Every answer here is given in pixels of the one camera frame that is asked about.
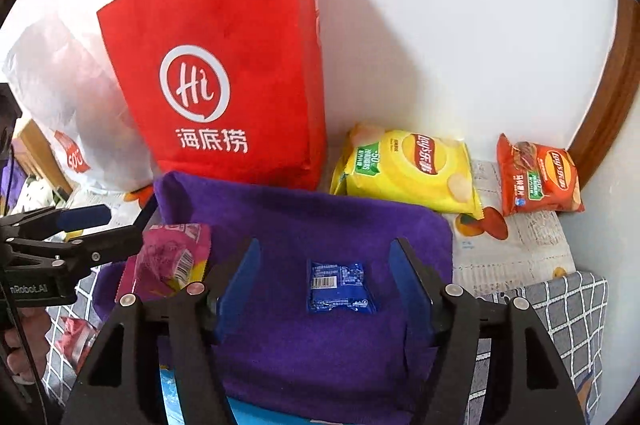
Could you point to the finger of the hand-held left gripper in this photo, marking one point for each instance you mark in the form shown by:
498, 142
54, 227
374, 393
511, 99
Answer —
100, 242
82, 216

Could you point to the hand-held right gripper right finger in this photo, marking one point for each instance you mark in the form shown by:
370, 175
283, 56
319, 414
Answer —
405, 285

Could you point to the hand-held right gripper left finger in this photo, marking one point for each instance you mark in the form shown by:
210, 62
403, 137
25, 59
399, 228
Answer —
240, 290

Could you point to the pink snack packet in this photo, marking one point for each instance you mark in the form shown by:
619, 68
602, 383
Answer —
160, 260

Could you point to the small blue snack packet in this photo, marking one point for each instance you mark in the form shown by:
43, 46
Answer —
340, 287

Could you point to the blue box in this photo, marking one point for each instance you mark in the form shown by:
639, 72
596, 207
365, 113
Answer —
260, 415

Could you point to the person's left hand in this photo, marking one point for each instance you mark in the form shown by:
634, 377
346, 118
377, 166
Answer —
30, 335

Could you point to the red snack packet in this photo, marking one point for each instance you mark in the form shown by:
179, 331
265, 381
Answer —
75, 340

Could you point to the wooden cabinet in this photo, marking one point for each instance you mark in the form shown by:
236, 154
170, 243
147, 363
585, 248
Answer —
42, 155

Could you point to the purple cloth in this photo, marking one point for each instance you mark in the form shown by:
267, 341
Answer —
320, 355

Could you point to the yellow chips bag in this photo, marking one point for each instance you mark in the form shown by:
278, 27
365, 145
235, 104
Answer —
410, 175

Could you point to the white plastic bag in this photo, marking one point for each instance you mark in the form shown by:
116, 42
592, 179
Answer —
65, 95

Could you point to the orange chips bag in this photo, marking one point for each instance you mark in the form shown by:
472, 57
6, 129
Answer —
540, 180

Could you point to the grey checked bedsheet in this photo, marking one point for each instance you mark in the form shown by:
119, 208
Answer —
575, 305

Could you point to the red paper bag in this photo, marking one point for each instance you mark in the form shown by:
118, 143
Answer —
225, 30

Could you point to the brown wooden door frame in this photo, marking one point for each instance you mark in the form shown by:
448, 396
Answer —
610, 105

